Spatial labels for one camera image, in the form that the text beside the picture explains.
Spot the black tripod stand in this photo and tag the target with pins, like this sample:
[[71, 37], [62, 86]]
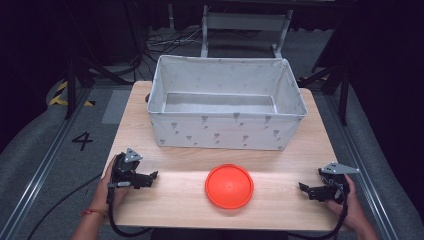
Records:
[[343, 93], [71, 90]]

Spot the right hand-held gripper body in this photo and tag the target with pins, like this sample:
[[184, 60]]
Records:
[[335, 183]]

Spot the person's right hand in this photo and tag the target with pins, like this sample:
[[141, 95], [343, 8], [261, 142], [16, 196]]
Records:
[[350, 208]]

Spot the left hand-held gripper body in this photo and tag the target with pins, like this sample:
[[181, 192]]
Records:
[[124, 170]]

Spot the grey fabric storage box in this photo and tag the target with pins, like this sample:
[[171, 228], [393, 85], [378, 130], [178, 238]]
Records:
[[220, 131]]

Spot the orange round plastic plate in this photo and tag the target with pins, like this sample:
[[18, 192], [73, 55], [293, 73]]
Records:
[[229, 186]]

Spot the metal floor rail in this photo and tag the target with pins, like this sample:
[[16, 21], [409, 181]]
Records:
[[36, 176], [363, 166]]

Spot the grey metal frame stand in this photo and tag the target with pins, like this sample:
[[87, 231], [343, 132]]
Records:
[[245, 21]]

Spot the yellow black floor tape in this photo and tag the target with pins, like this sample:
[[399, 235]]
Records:
[[58, 96]]

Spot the person's left hand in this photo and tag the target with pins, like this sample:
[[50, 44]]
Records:
[[107, 193]]

